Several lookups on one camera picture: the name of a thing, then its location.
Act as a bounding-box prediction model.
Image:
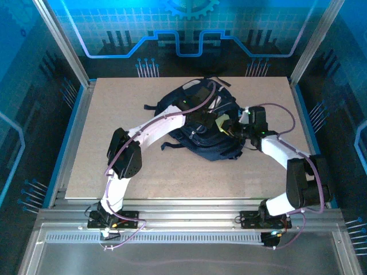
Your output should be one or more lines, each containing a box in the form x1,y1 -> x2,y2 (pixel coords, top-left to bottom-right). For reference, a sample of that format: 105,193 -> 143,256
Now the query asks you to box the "navy blue backpack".
144,76 -> 245,163

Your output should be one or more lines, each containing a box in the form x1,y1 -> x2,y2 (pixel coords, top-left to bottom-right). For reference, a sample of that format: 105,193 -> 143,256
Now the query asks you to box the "small black connector box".
260,230 -> 281,249

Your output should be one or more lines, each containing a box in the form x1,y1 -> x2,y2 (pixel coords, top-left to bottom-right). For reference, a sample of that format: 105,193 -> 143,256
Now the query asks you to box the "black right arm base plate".
239,210 -> 292,230

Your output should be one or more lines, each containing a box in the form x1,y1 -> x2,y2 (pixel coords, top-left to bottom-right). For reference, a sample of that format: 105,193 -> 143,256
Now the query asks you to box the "aluminium enclosure frame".
17,0 -> 364,275

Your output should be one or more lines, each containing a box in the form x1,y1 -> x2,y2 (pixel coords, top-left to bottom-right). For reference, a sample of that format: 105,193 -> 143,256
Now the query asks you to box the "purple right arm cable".
263,103 -> 327,250

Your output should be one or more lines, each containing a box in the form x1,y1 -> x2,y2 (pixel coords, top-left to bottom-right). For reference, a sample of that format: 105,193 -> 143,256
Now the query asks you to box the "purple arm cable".
263,103 -> 327,250
103,81 -> 218,252

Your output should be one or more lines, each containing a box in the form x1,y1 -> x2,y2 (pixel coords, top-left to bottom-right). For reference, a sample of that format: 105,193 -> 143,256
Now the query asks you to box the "grey slotted cable duct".
45,233 -> 264,244

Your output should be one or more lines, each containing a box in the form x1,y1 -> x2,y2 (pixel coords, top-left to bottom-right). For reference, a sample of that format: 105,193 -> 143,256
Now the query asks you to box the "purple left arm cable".
103,81 -> 218,252

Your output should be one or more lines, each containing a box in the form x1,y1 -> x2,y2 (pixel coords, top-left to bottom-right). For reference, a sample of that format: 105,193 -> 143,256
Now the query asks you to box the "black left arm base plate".
87,210 -> 140,230

